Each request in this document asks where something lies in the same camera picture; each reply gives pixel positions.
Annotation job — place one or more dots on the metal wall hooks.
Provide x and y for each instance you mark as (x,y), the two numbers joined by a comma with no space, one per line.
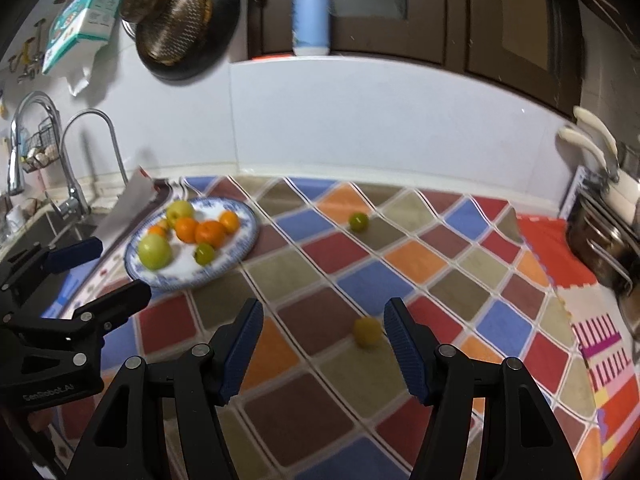
(27,57)

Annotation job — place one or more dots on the orange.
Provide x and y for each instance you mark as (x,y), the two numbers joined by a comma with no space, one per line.
(210,233)
(157,230)
(186,230)
(229,221)

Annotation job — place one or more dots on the blue rimmed white plate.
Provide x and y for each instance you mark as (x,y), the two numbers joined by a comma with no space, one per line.
(180,272)

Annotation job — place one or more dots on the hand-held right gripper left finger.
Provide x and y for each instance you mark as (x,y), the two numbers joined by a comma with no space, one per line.
(240,355)

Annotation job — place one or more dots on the slim chrome faucet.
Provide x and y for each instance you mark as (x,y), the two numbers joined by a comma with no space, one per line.
(114,145)

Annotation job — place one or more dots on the green paper towel pack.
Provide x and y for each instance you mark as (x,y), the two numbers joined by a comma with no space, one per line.
(85,15)

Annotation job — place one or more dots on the red foam mat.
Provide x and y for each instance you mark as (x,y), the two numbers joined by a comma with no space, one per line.
(545,255)

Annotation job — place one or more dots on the black frying pan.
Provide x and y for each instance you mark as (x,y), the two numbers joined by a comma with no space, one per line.
(220,15)

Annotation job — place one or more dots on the small yellow fruit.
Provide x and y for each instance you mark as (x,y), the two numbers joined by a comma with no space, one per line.
(366,331)

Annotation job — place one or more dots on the steel kitchen sink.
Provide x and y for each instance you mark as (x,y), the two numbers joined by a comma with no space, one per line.
(30,235)

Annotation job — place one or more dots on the copper colander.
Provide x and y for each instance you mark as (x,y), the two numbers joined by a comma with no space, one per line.
(170,35)

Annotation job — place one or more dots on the green reddish tomato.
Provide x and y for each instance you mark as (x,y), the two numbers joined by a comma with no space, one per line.
(204,253)

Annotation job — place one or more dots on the steel pot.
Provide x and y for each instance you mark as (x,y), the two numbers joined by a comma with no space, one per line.
(600,245)
(631,310)

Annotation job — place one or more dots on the large green apple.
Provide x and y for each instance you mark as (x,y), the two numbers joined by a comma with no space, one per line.
(155,251)

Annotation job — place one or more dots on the large chrome faucet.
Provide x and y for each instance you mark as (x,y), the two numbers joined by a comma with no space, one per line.
(15,160)

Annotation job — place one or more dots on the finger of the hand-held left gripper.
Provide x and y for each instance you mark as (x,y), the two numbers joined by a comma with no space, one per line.
(120,302)
(75,253)

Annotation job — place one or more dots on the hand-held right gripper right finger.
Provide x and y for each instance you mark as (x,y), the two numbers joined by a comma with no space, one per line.
(407,355)

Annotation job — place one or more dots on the blue white pump bottle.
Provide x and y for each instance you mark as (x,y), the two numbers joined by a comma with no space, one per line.
(311,15)

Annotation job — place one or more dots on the dark wooden window frame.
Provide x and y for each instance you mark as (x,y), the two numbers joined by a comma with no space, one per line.
(450,20)

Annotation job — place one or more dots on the colourful checked table mat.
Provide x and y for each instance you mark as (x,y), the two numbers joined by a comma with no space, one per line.
(320,270)

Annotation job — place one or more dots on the pink striped mat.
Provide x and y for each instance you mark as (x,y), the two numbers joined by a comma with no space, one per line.
(600,350)

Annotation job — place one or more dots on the silver foil strip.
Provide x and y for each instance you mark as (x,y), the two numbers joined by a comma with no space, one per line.
(127,205)

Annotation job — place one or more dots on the small green tomato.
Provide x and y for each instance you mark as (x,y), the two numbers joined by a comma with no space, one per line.
(358,221)

